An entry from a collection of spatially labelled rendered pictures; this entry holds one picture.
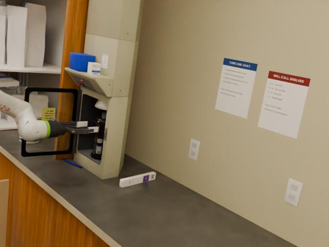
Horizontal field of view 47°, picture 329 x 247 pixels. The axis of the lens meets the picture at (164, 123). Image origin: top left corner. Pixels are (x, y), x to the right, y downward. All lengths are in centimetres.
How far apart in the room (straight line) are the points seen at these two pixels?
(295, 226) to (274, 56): 79
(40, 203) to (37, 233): 19
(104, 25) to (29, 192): 104
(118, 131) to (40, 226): 68
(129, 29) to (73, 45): 41
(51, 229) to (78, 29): 112
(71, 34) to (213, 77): 84
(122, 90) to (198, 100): 43
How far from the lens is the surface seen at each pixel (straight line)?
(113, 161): 218
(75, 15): 230
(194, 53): 219
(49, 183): 209
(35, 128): 198
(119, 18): 202
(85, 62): 214
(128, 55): 206
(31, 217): 239
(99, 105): 217
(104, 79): 199
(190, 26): 224
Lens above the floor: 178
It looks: 13 degrees down
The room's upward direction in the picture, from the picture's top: 9 degrees clockwise
